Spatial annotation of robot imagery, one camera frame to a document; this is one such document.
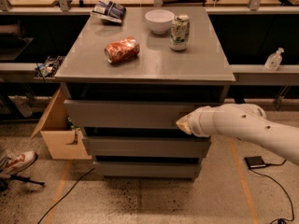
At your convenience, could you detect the green white soda can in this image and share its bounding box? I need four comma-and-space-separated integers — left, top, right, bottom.
170, 14, 190, 51

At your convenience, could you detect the blue chip bag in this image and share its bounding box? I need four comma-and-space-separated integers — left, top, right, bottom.
91, 0, 126, 23

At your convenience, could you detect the black foot pedal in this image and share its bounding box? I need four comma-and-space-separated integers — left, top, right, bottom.
244, 156, 266, 169

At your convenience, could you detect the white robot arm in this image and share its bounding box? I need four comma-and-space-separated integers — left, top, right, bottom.
176, 104, 299, 165

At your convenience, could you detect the black floor cable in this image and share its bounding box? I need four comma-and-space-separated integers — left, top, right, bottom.
36, 167, 95, 224

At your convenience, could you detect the crushed orange soda can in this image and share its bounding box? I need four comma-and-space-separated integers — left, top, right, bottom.
105, 36, 140, 63

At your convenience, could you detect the grey top drawer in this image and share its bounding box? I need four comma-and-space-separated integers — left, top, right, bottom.
64, 100, 200, 129

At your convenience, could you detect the grey drawer cabinet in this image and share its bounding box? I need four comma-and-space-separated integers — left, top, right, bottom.
54, 6, 236, 182

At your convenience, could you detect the hand sanitizer bottle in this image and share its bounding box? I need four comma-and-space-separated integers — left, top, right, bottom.
264, 48, 284, 71

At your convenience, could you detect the grey drawer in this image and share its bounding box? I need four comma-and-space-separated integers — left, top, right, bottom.
93, 161, 202, 179
64, 100, 200, 129
82, 136, 210, 158

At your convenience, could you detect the tray of small parts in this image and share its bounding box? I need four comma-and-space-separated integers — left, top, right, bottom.
35, 56, 64, 78

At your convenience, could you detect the grey bottom drawer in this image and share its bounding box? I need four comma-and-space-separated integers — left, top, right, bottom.
93, 161, 202, 179

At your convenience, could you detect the white bowl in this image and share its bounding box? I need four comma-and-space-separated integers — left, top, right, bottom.
145, 9, 175, 34

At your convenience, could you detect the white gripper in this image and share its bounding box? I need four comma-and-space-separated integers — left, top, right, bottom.
176, 106, 215, 137

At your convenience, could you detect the black pedal cable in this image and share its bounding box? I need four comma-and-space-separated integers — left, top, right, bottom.
249, 159, 296, 224

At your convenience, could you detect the cardboard box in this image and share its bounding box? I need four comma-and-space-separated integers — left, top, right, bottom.
31, 88, 92, 160

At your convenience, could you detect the white red sneaker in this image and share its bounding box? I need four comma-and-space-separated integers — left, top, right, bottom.
0, 151, 37, 175

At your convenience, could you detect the grey middle drawer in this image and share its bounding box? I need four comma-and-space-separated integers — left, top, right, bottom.
82, 136, 210, 158

